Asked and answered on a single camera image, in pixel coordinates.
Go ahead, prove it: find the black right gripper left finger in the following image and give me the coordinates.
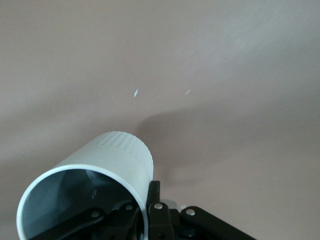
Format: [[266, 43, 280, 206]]
[[31, 202, 142, 240]]

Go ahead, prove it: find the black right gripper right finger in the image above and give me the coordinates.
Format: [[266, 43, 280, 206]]
[[146, 179, 257, 240]]

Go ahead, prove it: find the grey-white ribbed mug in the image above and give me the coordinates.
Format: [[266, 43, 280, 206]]
[[15, 130, 154, 240]]

